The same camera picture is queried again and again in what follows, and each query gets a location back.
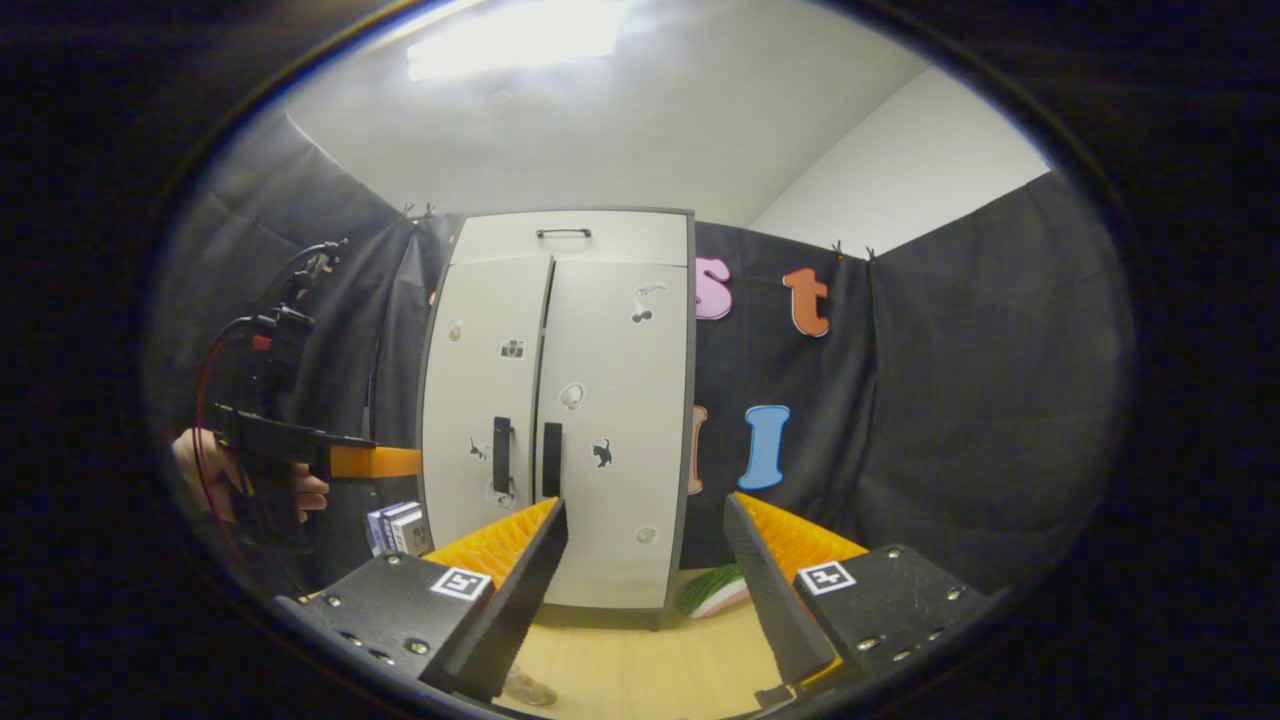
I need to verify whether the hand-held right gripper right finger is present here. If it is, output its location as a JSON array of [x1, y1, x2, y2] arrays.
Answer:
[[722, 490, 991, 686]]

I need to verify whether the watermelon slice toy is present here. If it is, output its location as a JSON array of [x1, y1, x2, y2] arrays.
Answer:
[[678, 563, 751, 619]]

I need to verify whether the white cabinet door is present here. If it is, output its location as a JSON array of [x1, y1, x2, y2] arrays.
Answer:
[[535, 258, 693, 611], [420, 253, 554, 551]]

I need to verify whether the white cabinet drawer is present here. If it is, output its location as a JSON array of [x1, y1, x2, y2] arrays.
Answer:
[[450, 210, 693, 266]]

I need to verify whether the black backdrop cloth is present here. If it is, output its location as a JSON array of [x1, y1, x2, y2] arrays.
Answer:
[[150, 110, 1131, 601]]

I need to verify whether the white and grey cabinet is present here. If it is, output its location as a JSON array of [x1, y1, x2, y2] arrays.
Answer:
[[415, 207, 698, 631]]

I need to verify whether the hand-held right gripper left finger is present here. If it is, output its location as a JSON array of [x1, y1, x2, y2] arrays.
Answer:
[[275, 497, 569, 703]]

